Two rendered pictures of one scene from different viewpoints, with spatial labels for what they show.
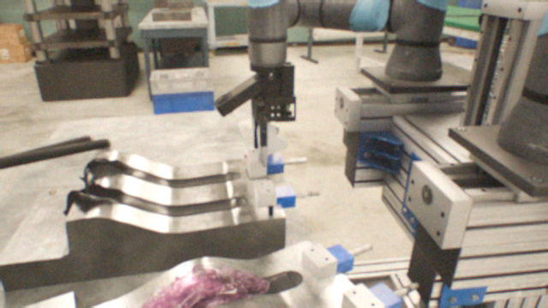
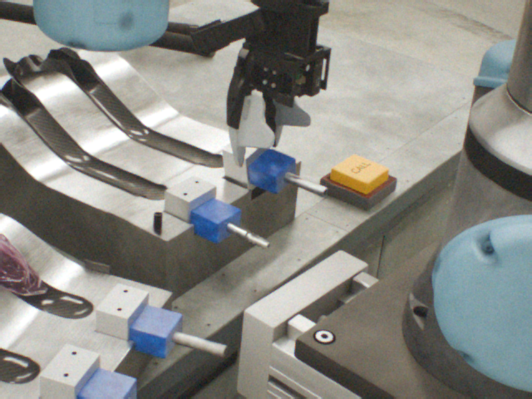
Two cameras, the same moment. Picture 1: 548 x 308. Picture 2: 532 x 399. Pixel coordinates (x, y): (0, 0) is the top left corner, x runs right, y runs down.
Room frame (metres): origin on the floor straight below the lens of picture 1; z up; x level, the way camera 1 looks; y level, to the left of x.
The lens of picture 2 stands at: (0.02, -0.75, 1.49)
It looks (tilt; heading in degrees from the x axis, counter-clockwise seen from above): 31 degrees down; 45
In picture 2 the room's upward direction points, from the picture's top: 6 degrees clockwise
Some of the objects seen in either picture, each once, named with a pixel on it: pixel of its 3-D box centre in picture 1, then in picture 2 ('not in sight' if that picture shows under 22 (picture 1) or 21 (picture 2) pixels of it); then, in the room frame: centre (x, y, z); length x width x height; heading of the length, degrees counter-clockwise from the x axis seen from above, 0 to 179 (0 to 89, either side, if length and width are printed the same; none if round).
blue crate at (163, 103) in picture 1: (183, 97); not in sight; (3.87, 0.88, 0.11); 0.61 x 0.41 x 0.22; 101
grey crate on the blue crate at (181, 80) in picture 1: (181, 80); not in sight; (3.87, 0.88, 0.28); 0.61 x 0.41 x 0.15; 101
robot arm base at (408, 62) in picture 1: (414, 56); not in sight; (1.07, -0.40, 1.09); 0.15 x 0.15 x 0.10
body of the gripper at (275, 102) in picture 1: (271, 92); (283, 43); (0.77, 0.00, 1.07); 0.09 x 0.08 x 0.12; 101
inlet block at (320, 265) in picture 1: (341, 257); (165, 333); (0.52, -0.12, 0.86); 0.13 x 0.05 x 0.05; 119
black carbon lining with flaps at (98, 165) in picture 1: (157, 185); (91, 116); (0.67, 0.22, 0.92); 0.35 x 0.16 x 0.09; 101
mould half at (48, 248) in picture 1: (151, 204); (88, 144); (0.68, 0.24, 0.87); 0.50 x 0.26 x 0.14; 101
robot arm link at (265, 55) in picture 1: (267, 52); not in sight; (0.77, 0.00, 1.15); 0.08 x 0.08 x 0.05
